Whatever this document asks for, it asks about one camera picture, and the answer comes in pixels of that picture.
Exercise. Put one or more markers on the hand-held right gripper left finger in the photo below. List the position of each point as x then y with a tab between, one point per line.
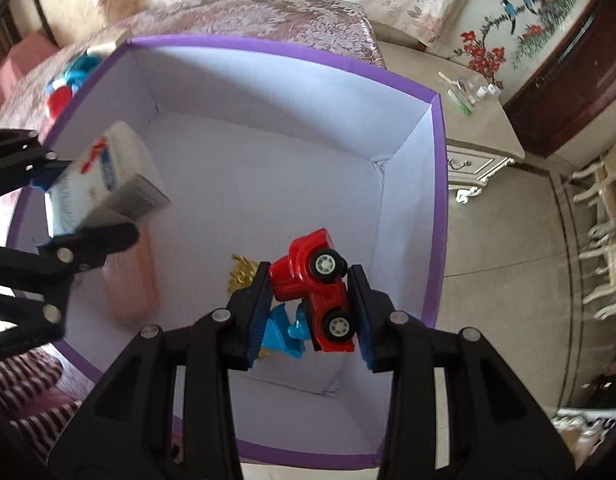
260	312

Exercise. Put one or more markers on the green and white tube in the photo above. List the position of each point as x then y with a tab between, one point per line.
460	102

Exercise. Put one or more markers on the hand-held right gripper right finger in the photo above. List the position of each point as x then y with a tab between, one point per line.
365	342

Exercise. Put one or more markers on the white carved chair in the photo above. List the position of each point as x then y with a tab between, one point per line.
605	240

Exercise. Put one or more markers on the red white striped clothing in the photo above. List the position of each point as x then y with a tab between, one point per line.
28	390

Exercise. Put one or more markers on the red and blue toy car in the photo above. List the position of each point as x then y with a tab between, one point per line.
313	280

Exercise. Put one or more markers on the white printed box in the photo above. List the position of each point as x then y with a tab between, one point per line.
108	170

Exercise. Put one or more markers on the white carved nightstand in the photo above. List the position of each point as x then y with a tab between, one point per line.
467	125

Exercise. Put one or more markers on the pink covered stool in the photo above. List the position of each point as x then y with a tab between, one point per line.
20	60

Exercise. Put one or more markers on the flower and bird painted cabinet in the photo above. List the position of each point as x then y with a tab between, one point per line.
537	35

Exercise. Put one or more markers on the gold ornament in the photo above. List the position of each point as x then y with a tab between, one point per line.
264	355
242	272

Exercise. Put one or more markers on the purple box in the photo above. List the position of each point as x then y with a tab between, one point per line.
288	110

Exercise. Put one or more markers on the small white bottle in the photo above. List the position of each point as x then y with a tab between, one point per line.
493	89
484	94

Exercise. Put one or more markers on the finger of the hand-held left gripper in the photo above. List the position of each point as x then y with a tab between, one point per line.
18	160
88	247

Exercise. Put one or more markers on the blue candy toy machine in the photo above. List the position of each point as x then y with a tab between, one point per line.
80	70

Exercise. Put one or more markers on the black curved bed frame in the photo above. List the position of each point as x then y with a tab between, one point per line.
38	5

